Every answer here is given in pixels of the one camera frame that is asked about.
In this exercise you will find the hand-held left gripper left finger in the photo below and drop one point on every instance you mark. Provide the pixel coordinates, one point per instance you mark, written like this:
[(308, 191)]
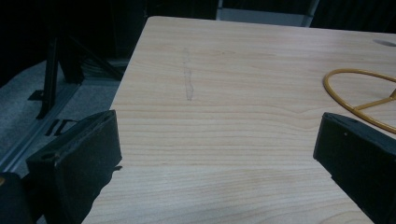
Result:
[(77, 165)]

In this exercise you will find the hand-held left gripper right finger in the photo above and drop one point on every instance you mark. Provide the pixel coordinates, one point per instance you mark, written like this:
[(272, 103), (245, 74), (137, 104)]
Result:
[(361, 155)]

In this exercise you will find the black metal stand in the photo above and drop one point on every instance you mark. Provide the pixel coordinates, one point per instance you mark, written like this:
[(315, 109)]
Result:
[(49, 77)]

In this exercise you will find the grey floor rail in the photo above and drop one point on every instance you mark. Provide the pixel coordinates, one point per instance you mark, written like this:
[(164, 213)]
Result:
[(37, 130)]

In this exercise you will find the grey metal frame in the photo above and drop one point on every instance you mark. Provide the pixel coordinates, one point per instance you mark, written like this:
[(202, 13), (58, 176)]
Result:
[(264, 16)]

